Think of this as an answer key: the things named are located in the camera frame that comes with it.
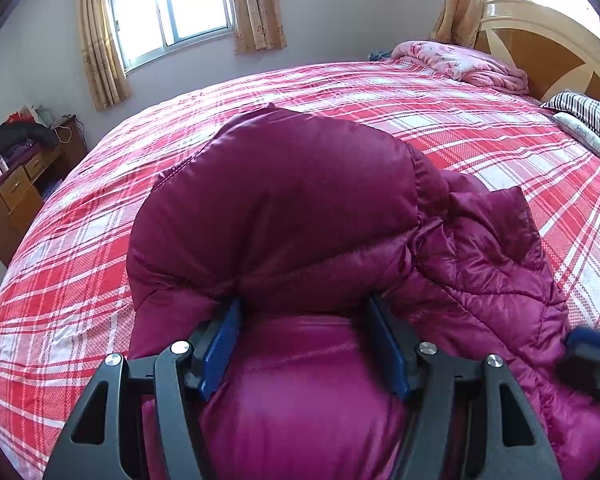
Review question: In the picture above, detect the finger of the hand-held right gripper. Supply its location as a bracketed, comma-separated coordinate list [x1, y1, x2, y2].
[555, 327, 600, 402]

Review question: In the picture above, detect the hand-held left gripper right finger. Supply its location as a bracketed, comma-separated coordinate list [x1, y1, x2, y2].
[369, 292, 563, 480]

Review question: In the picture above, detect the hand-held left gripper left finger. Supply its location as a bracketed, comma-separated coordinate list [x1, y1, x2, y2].
[42, 299, 243, 480]

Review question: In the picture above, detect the magenta quilted down jacket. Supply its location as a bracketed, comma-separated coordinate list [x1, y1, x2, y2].
[125, 102, 600, 480]

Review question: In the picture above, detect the pile of dark clothes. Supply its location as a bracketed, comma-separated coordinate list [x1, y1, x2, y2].
[0, 121, 59, 162]

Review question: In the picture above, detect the red plaid bed sheet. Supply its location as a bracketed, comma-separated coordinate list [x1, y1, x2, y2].
[0, 60, 600, 480]

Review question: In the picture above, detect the pale patterned pillow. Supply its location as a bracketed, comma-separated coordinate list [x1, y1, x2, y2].
[552, 112, 600, 177]

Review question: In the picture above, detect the striped pillow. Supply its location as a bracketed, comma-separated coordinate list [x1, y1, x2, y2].
[540, 91, 600, 153]

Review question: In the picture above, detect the wooden desk with drawers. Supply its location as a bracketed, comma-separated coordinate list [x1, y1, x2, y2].
[0, 117, 88, 268]

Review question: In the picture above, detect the pale paper bag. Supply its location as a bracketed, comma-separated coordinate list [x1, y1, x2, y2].
[27, 105, 54, 129]

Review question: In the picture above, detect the pink floral blanket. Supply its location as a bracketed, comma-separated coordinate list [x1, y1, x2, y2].
[391, 40, 530, 95]

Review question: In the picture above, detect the cream and wooden headboard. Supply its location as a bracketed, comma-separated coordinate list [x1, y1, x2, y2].
[472, 0, 600, 111]

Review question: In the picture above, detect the beige patterned curtain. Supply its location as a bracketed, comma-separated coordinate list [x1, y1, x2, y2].
[228, 0, 287, 56]
[430, 0, 488, 51]
[77, 0, 132, 112]

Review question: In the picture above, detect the sliding window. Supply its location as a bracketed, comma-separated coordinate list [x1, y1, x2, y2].
[102, 0, 238, 73]

